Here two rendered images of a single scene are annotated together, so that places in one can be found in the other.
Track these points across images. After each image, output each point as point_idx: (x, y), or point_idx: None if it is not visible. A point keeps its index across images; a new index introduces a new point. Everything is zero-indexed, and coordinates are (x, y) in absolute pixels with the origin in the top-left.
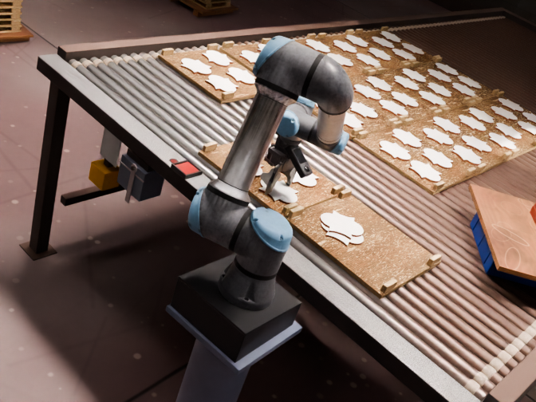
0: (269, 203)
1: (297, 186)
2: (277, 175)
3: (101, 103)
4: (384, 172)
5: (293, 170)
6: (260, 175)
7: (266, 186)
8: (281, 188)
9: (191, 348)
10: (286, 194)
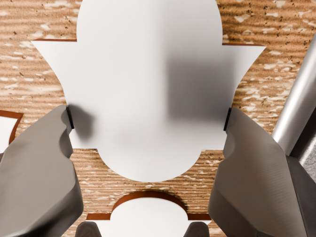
0: (288, 47)
1: (3, 90)
2: (284, 212)
3: None
4: None
5: (23, 207)
6: (140, 192)
7: (188, 148)
8: (128, 108)
9: None
10: (137, 58)
